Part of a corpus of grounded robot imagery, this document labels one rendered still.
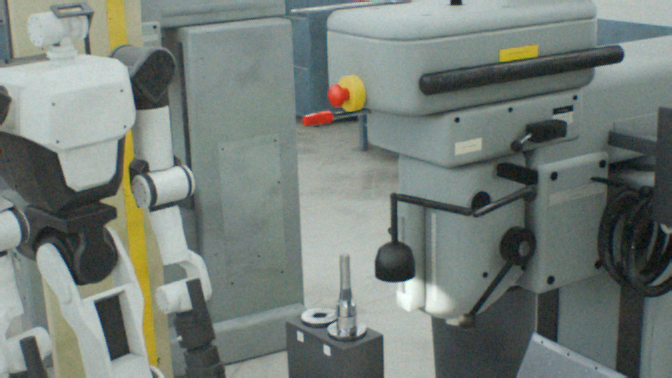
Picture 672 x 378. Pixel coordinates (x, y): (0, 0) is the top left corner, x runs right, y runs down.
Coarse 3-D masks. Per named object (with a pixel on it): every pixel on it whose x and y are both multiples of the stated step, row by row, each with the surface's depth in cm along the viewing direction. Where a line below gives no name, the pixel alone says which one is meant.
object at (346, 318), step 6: (336, 312) 224; (342, 312) 222; (348, 312) 222; (354, 312) 223; (342, 318) 222; (348, 318) 222; (354, 318) 223; (342, 324) 223; (348, 324) 223; (354, 324) 223; (342, 330) 223; (348, 330) 223; (354, 330) 224
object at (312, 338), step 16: (288, 320) 234; (304, 320) 231; (320, 320) 230; (336, 320) 231; (288, 336) 234; (304, 336) 229; (320, 336) 225; (336, 336) 222; (352, 336) 221; (368, 336) 224; (288, 352) 236; (304, 352) 230; (320, 352) 225; (336, 352) 220; (352, 352) 219; (368, 352) 223; (304, 368) 232; (320, 368) 226; (336, 368) 221; (352, 368) 220; (368, 368) 224
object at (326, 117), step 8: (320, 112) 176; (328, 112) 176; (336, 112) 178; (344, 112) 178; (352, 112) 179; (360, 112) 180; (368, 112) 181; (304, 120) 174; (312, 120) 174; (320, 120) 175; (328, 120) 176
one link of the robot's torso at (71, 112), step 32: (0, 64) 210; (32, 64) 208; (64, 64) 203; (96, 64) 206; (32, 96) 195; (64, 96) 197; (96, 96) 203; (128, 96) 209; (0, 128) 199; (32, 128) 196; (64, 128) 199; (96, 128) 204; (128, 128) 210; (0, 160) 215; (32, 160) 201; (64, 160) 201; (96, 160) 206; (32, 192) 207; (64, 192) 204; (96, 192) 210
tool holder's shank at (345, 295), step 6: (342, 258) 219; (348, 258) 220; (342, 264) 220; (348, 264) 220; (342, 270) 220; (348, 270) 220; (342, 276) 221; (348, 276) 221; (342, 282) 221; (348, 282) 221; (342, 288) 222; (348, 288) 221; (342, 294) 222; (348, 294) 222; (342, 300) 223; (348, 300) 222
